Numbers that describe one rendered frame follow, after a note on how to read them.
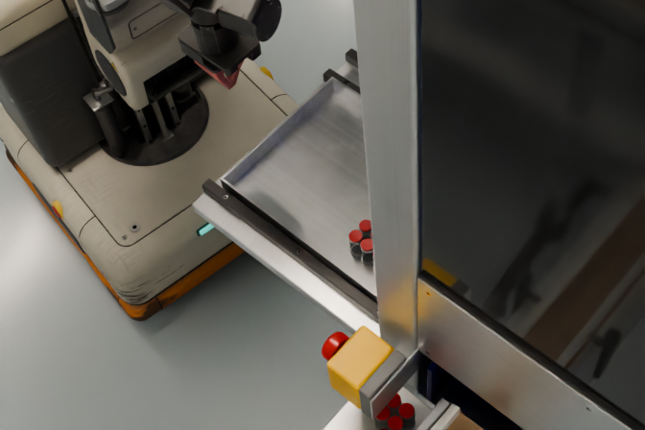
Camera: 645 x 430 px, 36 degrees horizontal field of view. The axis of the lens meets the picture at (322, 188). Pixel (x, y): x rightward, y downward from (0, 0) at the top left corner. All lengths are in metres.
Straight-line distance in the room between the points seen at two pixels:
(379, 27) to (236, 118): 1.64
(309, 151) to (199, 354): 0.95
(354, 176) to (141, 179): 0.91
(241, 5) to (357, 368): 0.46
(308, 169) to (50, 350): 1.14
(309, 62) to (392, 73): 2.05
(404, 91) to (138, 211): 1.54
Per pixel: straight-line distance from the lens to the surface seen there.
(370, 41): 0.83
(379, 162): 0.96
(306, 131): 1.62
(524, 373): 1.10
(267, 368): 2.39
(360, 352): 1.25
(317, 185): 1.56
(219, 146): 2.38
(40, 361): 2.53
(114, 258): 2.28
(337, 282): 1.44
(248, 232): 1.53
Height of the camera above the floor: 2.17
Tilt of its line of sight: 56 degrees down
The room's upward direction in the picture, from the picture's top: 9 degrees counter-clockwise
